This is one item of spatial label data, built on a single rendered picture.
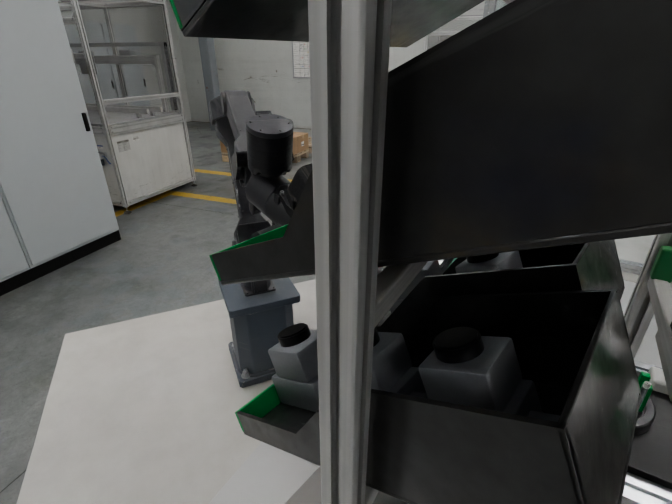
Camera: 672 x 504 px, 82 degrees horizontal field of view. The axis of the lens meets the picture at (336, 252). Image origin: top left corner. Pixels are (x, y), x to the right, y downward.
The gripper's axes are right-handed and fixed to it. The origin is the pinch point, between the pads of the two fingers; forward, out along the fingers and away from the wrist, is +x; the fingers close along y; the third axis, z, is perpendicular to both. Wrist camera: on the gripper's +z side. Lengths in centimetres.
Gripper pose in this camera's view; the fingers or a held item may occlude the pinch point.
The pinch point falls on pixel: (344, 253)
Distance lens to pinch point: 46.7
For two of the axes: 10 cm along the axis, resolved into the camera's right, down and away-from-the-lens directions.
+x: 6.8, 5.6, -4.7
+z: 1.7, -7.4, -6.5
